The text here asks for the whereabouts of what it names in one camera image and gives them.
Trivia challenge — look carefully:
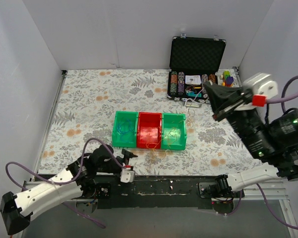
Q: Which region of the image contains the colourful toy block train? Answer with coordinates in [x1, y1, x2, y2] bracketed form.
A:
[220, 71, 234, 87]

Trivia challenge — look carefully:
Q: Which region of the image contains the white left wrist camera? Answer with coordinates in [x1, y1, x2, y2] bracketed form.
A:
[120, 166, 136, 183]

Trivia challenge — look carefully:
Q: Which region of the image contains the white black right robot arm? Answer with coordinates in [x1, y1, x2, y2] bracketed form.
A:
[200, 82, 298, 198]

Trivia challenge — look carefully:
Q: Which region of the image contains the floral table mat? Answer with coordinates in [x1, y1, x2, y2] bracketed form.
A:
[37, 69, 261, 176]

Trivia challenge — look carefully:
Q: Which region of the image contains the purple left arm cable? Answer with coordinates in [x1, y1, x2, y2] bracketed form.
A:
[5, 138, 126, 229]

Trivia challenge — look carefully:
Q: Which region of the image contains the white card deck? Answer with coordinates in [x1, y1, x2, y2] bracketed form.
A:
[185, 75, 202, 85]

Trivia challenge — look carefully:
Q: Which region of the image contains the teal plastic piece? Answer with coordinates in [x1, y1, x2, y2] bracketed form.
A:
[187, 92, 202, 98]

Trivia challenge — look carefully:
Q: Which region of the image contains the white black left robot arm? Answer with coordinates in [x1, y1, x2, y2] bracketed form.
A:
[0, 145, 136, 236]

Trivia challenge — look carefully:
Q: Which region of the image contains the blue cable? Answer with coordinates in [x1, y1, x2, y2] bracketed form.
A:
[115, 119, 135, 138]

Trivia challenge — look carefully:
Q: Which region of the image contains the green plastic bin left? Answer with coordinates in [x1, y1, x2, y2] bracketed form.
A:
[112, 111, 139, 148]

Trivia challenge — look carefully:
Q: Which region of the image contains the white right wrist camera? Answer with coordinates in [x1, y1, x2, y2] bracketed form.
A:
[235, 72, 278, 111]

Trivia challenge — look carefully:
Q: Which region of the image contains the red plastic bin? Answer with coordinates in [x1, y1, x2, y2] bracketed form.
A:
[136, 112, 162, 149]

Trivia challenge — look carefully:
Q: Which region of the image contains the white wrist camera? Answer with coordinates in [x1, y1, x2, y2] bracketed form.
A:
[120, 166, 136, 183]
[235, 72, 278, 111]

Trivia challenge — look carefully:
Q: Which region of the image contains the white cable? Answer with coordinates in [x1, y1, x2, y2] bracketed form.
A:
[183, 88, 207, 107]

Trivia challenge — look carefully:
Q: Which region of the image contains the black poker chip case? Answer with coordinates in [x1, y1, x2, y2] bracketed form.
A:
[167, 36, 226, 103]

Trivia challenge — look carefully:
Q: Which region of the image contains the yellow cable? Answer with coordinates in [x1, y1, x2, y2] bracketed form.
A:
[144, 113, 197, 159]

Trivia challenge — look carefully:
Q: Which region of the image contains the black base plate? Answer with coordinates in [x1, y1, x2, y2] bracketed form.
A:
[77, 175, 244, 213]

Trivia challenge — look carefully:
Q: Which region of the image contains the green plastic bin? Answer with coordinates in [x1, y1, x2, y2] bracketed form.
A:
[112, 111, 139, 148]
[161, 113, 187, 151]

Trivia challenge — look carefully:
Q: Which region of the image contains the green plastic bin right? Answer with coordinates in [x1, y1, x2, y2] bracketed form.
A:
[161, 113, 187, 151]

